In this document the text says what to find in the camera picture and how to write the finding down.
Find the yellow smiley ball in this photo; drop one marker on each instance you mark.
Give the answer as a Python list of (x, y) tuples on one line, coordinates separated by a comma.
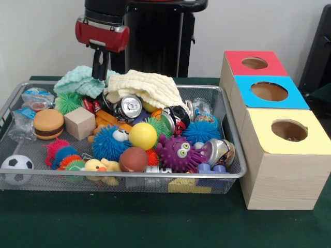
[(143, 136)]

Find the plain wooden cube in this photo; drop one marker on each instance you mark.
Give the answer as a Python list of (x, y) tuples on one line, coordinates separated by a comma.
[(80, 124)]

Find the black stand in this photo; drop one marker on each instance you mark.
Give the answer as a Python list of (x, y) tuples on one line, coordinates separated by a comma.
[(318, 51)]

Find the mint green cloth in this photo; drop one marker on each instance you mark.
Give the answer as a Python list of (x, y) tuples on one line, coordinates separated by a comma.
[(77, 82)]

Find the toy hamburger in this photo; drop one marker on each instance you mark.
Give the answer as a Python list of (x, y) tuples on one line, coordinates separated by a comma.
[(48, 124)]

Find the wooden box with three holes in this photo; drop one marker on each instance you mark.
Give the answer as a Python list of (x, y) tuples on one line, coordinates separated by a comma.
[(284, 180)]

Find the black and white soccer ball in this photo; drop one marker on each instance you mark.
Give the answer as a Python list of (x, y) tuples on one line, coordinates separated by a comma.
[(17, 164)]

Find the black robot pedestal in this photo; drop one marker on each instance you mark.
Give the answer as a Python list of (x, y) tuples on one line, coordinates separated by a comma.
[(160, 46)]

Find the blue spiky rubber ball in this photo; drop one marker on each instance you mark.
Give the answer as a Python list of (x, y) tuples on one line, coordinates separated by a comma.
[(108, 143), (201, 133)]

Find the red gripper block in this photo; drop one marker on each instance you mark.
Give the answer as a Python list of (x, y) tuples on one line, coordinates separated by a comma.
[(103, 36)]

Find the purple spiky monster toy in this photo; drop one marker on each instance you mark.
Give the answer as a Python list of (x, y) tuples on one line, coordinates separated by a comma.
[(175, 155)]

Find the multicolour spiky caterpillar toy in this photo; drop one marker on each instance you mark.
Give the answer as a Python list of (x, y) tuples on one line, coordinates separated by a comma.
[(66, 156)]

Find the shallow mesh bin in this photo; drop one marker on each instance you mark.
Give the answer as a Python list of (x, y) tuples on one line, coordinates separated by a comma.
[(129, 184)]

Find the cream waffle cloth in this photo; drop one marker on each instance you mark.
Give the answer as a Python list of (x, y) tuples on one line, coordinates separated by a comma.
[(144, 85)]

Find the brown toy football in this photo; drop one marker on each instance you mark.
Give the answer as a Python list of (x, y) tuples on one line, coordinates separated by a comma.
[(133, 159)]

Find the dark green table cloth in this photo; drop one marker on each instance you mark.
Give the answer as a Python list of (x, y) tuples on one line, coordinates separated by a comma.
[(155, 222)]

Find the dark green side-table cloth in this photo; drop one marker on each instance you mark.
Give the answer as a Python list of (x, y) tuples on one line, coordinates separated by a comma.
[(323, 97)]

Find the crushed red soda can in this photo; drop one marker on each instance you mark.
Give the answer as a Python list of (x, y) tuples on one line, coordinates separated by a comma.
[(89, 104)]

